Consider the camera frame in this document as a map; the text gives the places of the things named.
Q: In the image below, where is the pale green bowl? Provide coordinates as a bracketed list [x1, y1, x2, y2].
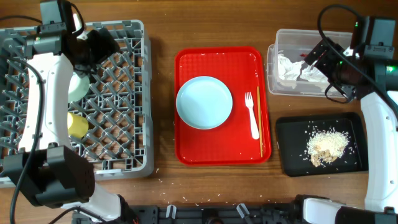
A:
[68, 73, 90, 103]

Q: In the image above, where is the white paper napkin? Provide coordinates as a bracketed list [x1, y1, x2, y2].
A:
[277, 50, 327, 83]

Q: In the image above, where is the yellow plastic cup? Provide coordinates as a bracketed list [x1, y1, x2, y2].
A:
[67, 113, 89, 139]

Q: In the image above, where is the white plastic fork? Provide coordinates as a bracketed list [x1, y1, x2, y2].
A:
[244, 92, 259, 139]

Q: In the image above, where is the large light blue plate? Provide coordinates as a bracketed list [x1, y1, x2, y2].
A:
[175, 76, 233, 130]

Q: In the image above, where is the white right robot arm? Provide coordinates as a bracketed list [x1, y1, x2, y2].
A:
[300, 38, 397, 223]

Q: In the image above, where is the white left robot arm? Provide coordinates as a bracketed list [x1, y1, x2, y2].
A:
[3, 28, 139, 223]

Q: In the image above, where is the clear plastic waste bin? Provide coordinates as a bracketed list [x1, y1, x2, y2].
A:
[267, 29, 329, 97]

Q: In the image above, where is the black food waste tray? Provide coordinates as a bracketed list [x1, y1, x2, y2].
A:
[276, 112, 369, 177]

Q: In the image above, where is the grey plastic dishwasher rack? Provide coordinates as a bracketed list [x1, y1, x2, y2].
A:
[1, 20, 154, 181]

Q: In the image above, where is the pile of rice scraps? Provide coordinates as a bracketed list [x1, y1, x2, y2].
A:
[300, 126, 356, 168]

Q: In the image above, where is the wooden chopstick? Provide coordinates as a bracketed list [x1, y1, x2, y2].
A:
[256, 86, 263, 158]

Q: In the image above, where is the red plastic serving tray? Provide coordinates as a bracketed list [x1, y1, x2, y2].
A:
[174, 47, 272, 166]

